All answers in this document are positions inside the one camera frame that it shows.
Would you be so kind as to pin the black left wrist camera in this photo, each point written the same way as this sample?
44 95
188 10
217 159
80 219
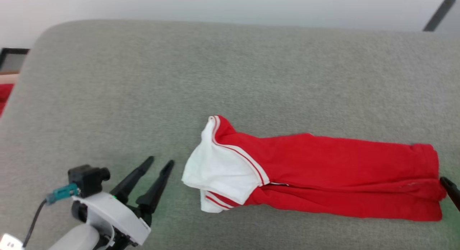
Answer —
86 178

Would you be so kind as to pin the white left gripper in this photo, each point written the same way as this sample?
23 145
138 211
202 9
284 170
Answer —
115 214

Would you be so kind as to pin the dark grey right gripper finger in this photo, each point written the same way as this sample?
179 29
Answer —
452 192

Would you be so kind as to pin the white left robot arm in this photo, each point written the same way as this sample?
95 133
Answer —
75 239

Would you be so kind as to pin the grey fabric sofa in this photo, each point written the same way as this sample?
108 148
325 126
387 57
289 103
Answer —
215 70

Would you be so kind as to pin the red and white shirt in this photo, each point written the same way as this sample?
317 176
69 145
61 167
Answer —
323 171

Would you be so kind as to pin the red cloth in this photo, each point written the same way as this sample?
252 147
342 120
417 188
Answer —
4 95

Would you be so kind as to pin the beige wooden strip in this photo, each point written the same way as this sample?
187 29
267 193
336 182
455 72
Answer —
8 78

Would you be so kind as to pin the black slanted leg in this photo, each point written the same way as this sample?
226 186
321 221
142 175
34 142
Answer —
439 13

